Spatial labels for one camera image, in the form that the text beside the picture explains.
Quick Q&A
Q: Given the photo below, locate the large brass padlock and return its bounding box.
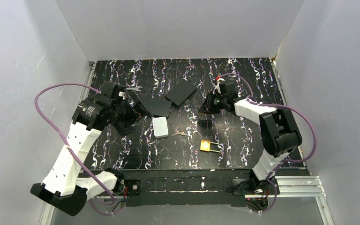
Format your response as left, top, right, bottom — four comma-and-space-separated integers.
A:
199, 139, 224, 153

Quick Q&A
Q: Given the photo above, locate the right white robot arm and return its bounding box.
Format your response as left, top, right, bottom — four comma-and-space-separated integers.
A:
198, 82, 302, 190

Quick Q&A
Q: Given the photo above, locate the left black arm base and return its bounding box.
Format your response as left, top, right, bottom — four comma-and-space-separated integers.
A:
104, 178, 142, 215

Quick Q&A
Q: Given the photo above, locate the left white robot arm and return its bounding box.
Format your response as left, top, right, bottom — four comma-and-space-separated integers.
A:
30, 82, 148, 216

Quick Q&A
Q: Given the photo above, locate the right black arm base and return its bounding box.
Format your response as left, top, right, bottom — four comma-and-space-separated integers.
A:
225, 178, 280, 215

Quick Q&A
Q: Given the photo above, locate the silver open-end wrench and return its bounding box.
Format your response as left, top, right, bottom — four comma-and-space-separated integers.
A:
126, 86, 142, 92

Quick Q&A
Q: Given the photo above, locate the black square plate left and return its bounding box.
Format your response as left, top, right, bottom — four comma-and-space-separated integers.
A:
141, 97, 172, 118

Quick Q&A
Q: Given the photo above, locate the black square plate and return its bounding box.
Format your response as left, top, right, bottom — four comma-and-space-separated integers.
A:
165, 80, 197, 106
141, 97, 172, 118

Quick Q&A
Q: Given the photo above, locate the white rectangular box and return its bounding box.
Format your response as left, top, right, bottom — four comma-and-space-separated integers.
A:
152, 117, 169, 138

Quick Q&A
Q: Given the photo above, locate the black square plate right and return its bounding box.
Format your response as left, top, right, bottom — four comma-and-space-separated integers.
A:
165, 80, 197, 106

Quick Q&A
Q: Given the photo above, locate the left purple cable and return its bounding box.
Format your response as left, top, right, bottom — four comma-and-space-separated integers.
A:
34, 83, 119, 216

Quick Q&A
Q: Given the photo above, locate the purple cable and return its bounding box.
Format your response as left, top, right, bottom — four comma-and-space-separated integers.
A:
34, 83, 119, 216
218, 73, 318, 213

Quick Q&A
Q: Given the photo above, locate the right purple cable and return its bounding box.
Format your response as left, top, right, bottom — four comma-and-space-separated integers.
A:
218, 73, 318, 213

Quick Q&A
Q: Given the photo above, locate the aluminium frame rail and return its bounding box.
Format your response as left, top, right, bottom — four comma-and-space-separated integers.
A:
38, 61, 336, 225

